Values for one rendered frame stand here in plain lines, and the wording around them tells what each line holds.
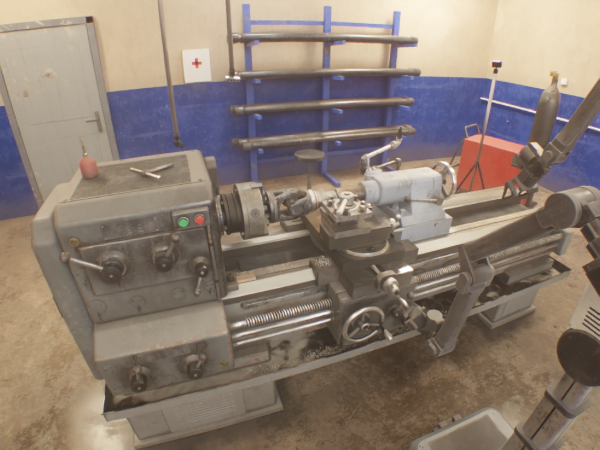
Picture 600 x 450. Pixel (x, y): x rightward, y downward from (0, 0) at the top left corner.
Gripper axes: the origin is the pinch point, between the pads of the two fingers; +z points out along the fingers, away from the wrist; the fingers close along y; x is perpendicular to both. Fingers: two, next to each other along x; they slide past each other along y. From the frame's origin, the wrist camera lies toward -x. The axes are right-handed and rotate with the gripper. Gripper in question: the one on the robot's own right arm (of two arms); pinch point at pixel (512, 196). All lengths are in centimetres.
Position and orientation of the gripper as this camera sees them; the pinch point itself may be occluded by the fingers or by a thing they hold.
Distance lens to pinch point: 154.4
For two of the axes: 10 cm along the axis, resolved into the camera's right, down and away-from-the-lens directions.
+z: -1.6, 5.2, 8.4
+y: -9.5, 1.6, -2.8
